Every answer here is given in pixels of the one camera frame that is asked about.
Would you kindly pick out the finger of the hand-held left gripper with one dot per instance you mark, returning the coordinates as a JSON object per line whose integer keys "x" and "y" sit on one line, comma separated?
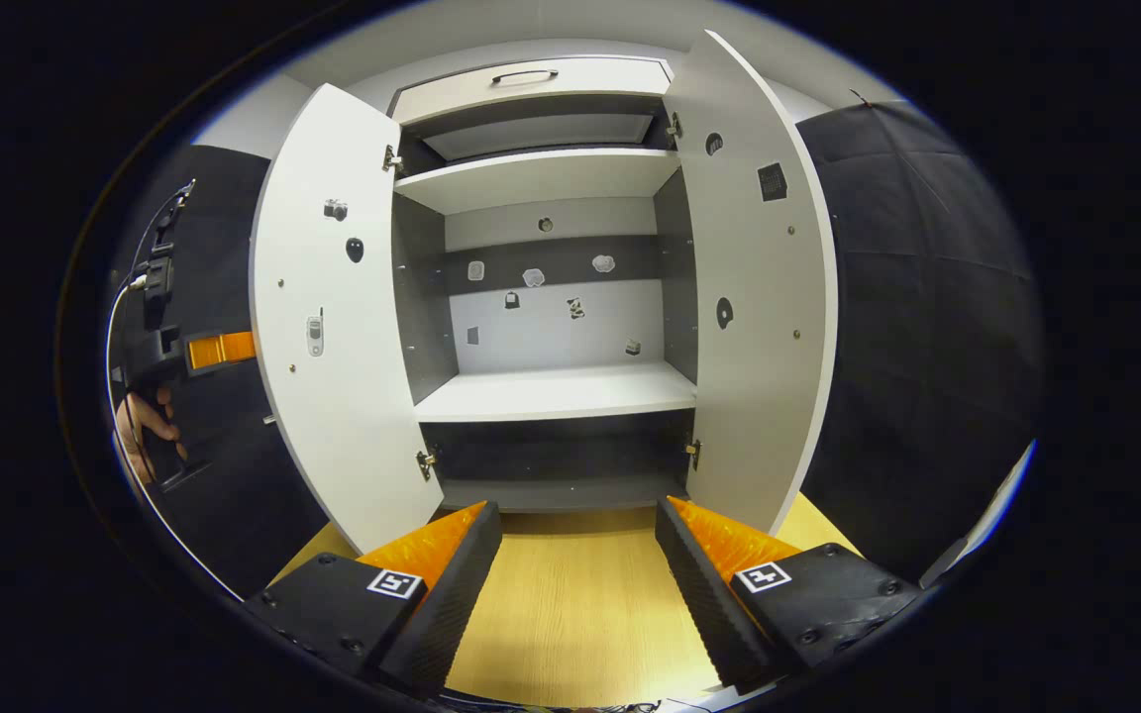
{"x": 222, "y": 350}

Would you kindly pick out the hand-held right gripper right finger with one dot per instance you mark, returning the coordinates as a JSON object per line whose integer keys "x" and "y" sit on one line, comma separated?
{"x": 704, "y": 604}

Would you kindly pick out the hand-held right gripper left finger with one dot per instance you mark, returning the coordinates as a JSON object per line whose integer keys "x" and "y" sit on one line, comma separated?
{"x": 437, "y": 604}

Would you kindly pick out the beige cabinet door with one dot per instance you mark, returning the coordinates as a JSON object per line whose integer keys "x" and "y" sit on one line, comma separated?
{"x": 333, "y": 396}
{"x": 759, "y": 327}

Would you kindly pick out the grey double-door shoe cabinet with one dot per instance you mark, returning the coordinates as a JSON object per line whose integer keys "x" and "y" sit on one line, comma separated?
{"x": 551, "y": 327}

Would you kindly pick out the metal door hinge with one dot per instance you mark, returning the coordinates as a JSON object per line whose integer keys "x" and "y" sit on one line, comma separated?
{"x": 391, "y": 159}
{"x": 674, "y": 126}
{"x": 693, "y": 455}
{"x": 426, "y": 464}

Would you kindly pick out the white thick cabinet shelf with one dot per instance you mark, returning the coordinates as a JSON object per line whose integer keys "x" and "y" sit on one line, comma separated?
{"x": 556, "y": 391}

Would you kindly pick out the white thin cabinet shelf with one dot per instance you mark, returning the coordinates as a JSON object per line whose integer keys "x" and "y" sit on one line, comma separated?
{"x": 531, "y": 176}

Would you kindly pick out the beige cabinet drawer front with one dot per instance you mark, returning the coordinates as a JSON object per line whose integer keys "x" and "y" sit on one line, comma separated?
{"x": 590, "y": 84}

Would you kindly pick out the black backdrop cloth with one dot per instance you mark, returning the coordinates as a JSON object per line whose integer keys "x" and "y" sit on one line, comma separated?
{"x": 234, "y": 475}
{"x": 927, "y": 337}

